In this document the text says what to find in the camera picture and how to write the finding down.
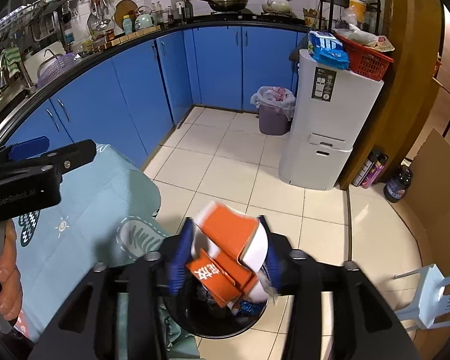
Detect mint green kettle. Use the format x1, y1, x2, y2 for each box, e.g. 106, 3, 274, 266
135, 5, 155, 31

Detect black wok with lid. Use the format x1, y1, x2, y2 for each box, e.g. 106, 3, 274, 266
198, 0, 249, 12

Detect purple plastic basket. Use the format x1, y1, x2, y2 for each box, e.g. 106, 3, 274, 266
36, 53, 82, 89

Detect red plastic basket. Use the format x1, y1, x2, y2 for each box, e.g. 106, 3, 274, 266
333, 33, 394, 81

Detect black round trash bin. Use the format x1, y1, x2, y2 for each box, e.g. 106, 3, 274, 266
159, 232, 271, 341

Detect orange white paper box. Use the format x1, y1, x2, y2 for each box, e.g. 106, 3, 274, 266
186, 201, 268, 310

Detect black metal shelf rack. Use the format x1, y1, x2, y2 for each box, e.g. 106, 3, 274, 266
317, 0, 382, 35

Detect dark jar on floor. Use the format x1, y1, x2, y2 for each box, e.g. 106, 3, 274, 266
384, 164, 413, 203

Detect white ceramic pot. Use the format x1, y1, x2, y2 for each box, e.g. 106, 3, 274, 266
262, 0, 292, 14

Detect blue foil wrapper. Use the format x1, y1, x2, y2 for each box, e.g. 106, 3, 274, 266
235, 300, 267, 318

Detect grey bin with bag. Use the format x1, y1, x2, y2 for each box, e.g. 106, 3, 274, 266
250, 86, 296, 136

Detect light blue tablecloth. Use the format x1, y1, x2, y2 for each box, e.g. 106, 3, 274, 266
0, 144, 200, 359

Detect blue plastic package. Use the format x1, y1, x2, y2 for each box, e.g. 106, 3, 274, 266
307, 31, 350, 70

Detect purple spray can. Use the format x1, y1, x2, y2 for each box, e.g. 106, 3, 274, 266
361, 154, 389, 189

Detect person's left hand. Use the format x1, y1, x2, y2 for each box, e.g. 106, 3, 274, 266
0, 219, 23, 321

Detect white plastic chair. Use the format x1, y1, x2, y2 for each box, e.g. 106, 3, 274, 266
393, 264, 450, 331

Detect blue kitchen cabinets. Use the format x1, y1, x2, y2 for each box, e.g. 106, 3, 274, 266
0, 26, 303, 166

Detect tall white trash can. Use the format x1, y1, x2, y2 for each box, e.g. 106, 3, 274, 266
279, 49, 384, 190

